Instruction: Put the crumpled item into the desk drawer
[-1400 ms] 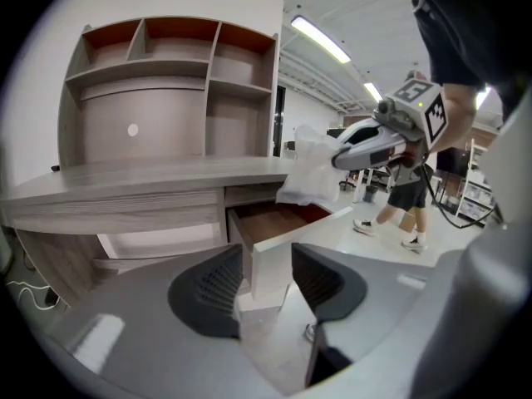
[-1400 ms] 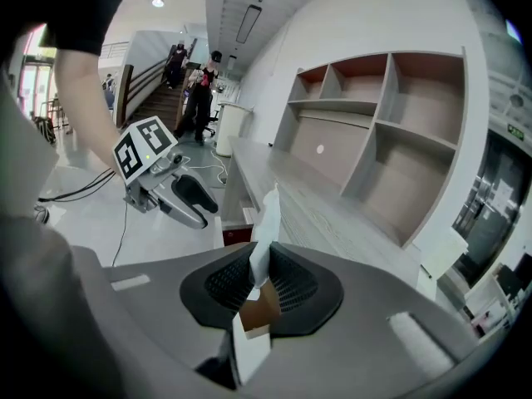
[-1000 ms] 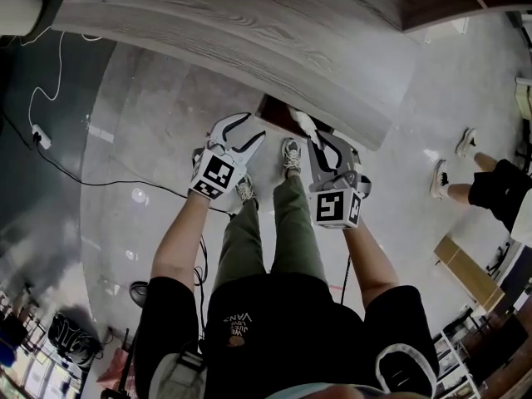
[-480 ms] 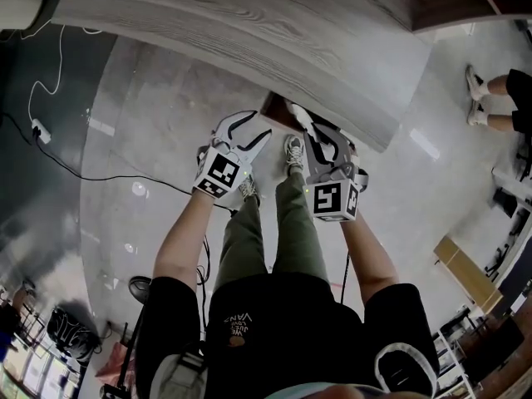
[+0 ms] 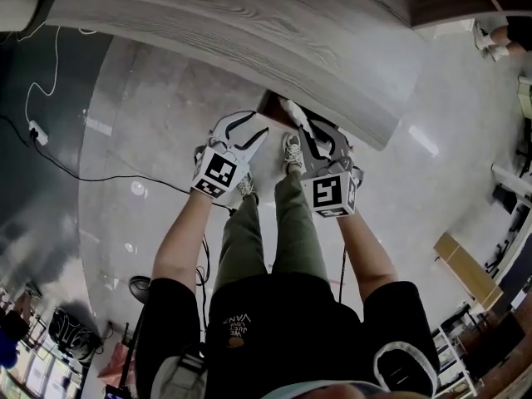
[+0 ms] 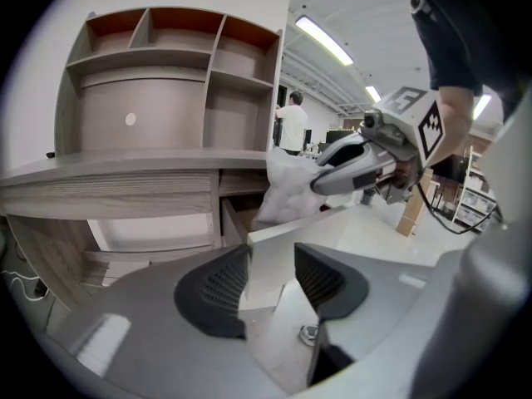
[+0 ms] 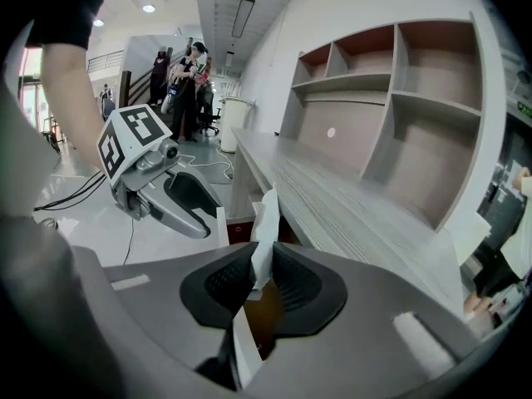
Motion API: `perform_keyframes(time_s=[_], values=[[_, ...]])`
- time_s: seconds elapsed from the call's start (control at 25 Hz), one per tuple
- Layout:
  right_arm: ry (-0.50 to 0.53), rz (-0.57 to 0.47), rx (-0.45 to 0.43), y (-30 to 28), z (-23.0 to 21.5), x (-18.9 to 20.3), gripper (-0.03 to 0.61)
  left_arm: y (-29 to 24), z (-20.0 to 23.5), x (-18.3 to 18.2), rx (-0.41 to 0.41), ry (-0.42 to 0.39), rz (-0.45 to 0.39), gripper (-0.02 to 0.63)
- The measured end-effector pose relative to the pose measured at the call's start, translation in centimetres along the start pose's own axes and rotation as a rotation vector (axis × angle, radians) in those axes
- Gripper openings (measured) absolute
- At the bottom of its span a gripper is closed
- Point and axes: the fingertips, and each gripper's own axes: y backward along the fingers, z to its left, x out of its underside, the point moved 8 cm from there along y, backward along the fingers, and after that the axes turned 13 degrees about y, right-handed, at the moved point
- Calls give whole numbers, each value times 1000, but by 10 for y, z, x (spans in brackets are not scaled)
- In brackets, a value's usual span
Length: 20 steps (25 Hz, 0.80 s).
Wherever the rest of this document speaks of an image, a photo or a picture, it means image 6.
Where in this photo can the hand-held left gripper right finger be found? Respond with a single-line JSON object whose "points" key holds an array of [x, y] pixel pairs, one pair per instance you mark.
{"points": [[332, 285]]}

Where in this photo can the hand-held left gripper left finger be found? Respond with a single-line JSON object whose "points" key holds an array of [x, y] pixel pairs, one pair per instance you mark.
{"points": [[208, 297]]}

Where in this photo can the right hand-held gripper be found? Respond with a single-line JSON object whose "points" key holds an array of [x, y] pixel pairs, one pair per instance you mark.
{"points": [[415, 123]]}

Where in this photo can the white plastic bag item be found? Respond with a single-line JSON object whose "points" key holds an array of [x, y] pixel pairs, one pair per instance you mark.
{"points": [[287, 189]]}

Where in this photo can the wooden desk drawer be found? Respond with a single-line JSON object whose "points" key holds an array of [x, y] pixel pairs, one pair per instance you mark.
{"points": [[266, 260]]}

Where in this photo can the person's right forearm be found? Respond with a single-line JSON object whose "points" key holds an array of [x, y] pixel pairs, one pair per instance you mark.
{"points": [[455, 119]]}

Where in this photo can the grey wooden desk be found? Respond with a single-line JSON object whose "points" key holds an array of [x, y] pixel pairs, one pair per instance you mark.
{"points": [[108, 189]]}

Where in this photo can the long ceiling light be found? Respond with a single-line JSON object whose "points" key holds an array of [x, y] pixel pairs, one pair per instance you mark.
{"points": [[324, 40], [373, 94], [482, 106]]}

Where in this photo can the brown cardboard box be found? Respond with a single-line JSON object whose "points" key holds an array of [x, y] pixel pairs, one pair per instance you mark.
{"points": [[413, 210]]}

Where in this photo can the white storage rack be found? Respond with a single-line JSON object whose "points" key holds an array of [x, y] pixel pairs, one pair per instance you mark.
{"points": [[474, 198]]}

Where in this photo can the black power adapter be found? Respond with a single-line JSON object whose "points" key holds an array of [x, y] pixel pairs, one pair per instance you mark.
{"points": [[40, 288]]}

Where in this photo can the person's dark shirt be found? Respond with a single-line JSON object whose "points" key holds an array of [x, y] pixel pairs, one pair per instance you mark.
{"points": [[461, 27]]}

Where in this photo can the grey wooden shelf hutch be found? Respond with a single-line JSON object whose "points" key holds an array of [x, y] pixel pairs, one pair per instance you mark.
{"points": [[145, 106]]}

